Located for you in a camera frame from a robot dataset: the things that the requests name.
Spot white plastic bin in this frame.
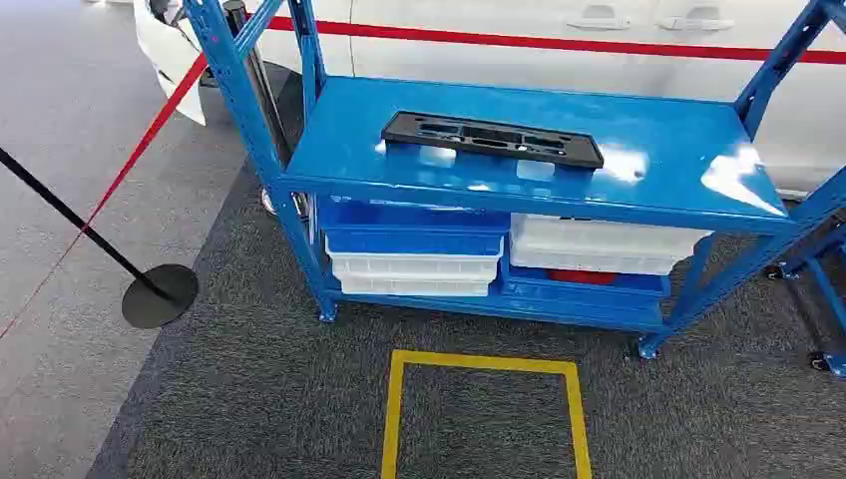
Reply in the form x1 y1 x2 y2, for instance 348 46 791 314
509 213 713 277
335 271 494 298
324 238 504 281

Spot blue plastic bin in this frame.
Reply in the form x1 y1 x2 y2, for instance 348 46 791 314
316 198 512 257
500 263 670 312

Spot black plastic panel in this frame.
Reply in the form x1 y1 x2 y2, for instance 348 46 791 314
380 110 606 171

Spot black stanchion post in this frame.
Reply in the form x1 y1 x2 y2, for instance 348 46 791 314
0 146 200 330
220 0 312 220

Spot white car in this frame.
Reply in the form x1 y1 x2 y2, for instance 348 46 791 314
132 0 846 200

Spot blue metal shelf cart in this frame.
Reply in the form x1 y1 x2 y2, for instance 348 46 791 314
184 0 846 361

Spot red item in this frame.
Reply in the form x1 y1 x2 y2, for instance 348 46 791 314
547 268 620 286

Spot red barrier belt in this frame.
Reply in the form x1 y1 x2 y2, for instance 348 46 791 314
0 54 210 341
263 15 846 66

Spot blue metal trolley frame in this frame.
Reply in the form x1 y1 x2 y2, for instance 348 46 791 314
766 218 846 379

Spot white car door handle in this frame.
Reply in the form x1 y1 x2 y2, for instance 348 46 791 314
566 5 633 31
657 5 735 32

